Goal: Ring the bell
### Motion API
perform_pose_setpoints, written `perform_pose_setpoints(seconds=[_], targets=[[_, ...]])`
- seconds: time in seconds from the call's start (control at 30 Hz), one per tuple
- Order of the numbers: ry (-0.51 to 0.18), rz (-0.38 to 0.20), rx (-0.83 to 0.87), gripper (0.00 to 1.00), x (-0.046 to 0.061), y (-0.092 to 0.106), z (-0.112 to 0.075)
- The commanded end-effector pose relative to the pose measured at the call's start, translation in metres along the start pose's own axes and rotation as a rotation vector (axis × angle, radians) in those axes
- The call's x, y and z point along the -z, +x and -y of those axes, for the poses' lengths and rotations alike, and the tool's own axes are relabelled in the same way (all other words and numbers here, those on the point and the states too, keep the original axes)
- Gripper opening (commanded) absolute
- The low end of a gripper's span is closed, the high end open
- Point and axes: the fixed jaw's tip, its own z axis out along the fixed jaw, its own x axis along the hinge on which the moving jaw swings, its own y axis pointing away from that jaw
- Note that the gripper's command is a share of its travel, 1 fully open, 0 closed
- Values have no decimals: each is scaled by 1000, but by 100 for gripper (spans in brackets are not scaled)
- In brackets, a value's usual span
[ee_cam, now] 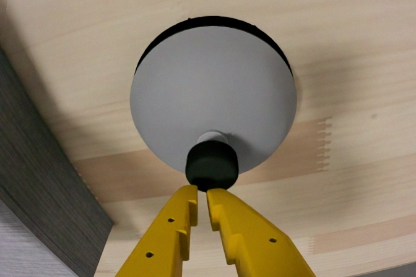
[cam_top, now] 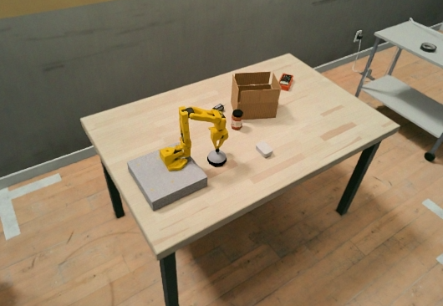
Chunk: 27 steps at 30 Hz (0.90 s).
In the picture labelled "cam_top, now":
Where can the orange jar with black lid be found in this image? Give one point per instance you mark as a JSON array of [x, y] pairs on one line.
[[237, 117]]

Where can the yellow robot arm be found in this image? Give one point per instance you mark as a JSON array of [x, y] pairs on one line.
[[194, 113]]

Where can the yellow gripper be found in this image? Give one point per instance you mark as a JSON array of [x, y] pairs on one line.
[[218, 135]]

